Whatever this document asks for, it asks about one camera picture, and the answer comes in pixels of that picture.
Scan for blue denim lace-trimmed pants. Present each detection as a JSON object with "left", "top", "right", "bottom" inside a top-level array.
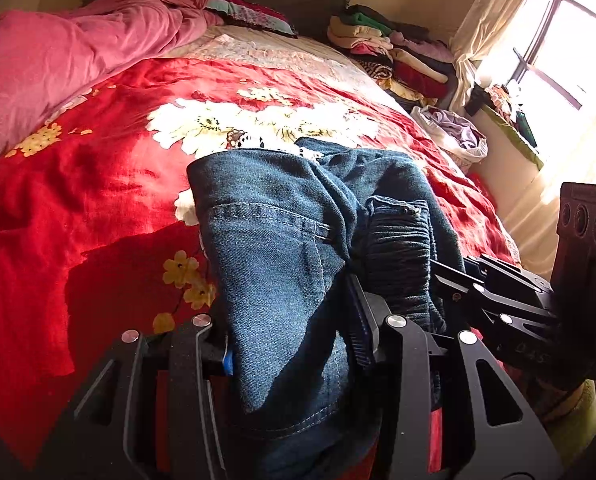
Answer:
[{"left": 187, "top": 138, "right": 463, "bottom": 479}]

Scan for red floral bedspread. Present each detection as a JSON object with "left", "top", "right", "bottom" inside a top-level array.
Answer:
[{"left": 0, "top": 26, "right": 519, "bottom": 469}]

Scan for bag of light clothes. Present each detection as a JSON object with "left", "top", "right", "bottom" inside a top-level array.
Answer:
[{"left": 410, "top": 106, "right": 488, "bottom": 174}]

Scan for cluttered windowsill items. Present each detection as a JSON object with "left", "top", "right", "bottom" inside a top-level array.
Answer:
[{"left": 464, "top": 84, "right": 544, "bottom": 170}]

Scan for window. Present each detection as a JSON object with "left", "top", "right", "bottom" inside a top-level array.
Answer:
[{"left": 478, "top": 0, "right": 596, "bottom": 126}]

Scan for pile of folded clothes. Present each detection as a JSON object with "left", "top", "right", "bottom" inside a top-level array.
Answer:
[{"left": 326, "top": 4, "right": 458, "bottom": 112}]

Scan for cream curtain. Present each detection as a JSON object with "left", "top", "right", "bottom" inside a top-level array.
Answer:
[{"left": 450, "top": 0, "right": 525, "bottom": 112}]

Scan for pink quilt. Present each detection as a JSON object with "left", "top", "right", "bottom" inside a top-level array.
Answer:
[{"left": 0, "top": 0, "right": 210, "bottom": 156}]

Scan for colourful patterned pillow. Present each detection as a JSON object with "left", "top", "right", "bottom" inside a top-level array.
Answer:
[{"left": 206, "top": 0, "right": 298, "bottom": 38}]

